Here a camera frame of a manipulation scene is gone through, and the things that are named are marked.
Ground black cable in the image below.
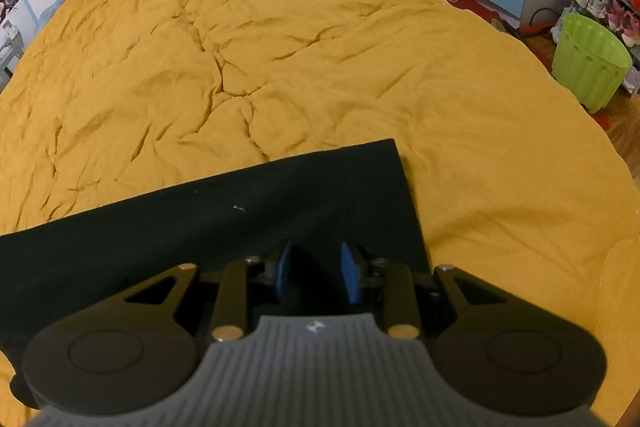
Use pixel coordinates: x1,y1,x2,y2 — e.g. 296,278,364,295
529,8,562,28

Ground mustard yellow bed sheet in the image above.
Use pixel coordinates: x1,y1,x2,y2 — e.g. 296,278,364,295
0,0,640,427

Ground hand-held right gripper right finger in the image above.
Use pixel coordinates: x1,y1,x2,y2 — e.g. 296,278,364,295
340,241,508,342

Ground black pants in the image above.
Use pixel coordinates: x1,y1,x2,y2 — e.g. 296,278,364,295
0,138,432,360

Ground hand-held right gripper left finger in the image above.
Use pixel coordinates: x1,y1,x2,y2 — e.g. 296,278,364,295
121,239,293,341

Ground green plastic waste bin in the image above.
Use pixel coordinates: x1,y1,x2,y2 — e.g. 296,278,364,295
551,13,633,114

